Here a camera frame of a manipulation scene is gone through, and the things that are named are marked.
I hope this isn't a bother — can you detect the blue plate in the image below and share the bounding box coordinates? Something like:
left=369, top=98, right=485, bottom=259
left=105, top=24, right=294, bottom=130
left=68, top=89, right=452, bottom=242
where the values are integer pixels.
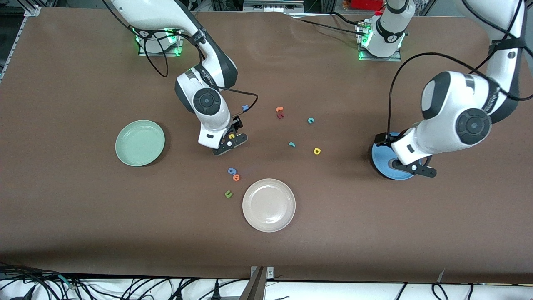
left=371, top=132, right=422, bottom=180

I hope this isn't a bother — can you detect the green plate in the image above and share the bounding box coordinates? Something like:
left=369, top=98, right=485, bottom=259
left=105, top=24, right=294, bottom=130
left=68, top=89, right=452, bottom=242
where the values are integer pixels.
left=115, top=120, right=166, bottom=167

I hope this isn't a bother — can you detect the beige plate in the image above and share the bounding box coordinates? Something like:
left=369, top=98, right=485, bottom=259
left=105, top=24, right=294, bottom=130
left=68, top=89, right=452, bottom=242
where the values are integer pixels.
left=242, top=178, right=296, bottom=233

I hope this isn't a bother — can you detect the grey equipment box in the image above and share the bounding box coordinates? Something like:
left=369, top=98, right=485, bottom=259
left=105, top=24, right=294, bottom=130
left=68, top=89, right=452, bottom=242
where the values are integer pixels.
left=243, top=0, right=305, bottom=14

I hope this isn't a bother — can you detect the red box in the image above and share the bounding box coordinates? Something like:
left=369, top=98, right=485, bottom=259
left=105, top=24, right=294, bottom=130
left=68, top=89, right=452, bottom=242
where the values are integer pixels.
left=351, top=0, right=384, bottom=11

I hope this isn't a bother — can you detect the grey metal beam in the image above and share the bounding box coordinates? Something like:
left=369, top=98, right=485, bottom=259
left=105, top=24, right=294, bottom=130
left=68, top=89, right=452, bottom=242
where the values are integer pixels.
left=238, top=267, right=267, bottom=300

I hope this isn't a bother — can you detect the aluminium profile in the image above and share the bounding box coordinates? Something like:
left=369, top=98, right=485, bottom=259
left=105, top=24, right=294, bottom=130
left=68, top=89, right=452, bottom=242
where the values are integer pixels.
left=0, top=0, right=42, bottom=84

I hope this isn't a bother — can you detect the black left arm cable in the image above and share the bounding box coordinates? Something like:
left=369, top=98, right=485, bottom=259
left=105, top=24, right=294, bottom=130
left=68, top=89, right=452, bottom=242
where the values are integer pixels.
left=387, top=0, right=533, bottom=138

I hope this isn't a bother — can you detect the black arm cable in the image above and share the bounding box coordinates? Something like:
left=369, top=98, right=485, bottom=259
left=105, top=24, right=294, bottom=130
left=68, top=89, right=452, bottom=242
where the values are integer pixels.
left=135, top=27, right=170, bottom=78
left=387, top=0, right=533, bottom=138
left=214, top=83, right=259, bottom=121

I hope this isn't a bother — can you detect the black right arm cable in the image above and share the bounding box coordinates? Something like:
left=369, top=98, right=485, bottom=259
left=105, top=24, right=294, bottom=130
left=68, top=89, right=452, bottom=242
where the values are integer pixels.
left=135, top=27, right=170, bottom=78
left=214, top=83, right=259, bottom=121

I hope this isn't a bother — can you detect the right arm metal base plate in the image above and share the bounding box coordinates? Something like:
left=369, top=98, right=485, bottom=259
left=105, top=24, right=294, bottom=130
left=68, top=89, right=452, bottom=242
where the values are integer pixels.
left=138, top=27, right=184, bottom=57

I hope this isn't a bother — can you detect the black cable on table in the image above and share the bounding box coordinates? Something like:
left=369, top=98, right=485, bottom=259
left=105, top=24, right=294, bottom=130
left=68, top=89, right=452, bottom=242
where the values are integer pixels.
left=296, top=12, right=367, bottom=37

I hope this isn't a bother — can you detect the black floor cable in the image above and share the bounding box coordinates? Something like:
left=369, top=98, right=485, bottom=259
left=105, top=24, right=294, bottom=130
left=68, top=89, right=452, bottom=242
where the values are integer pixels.
left=431, top=282, right=450, bottom=300
left=0, top=262, right=88, bottom=300

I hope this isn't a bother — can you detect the metal table bracket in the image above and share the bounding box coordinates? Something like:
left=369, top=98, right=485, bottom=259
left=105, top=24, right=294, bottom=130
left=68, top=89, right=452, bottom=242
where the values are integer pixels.
left=250, top=266, right=275, bottom=280

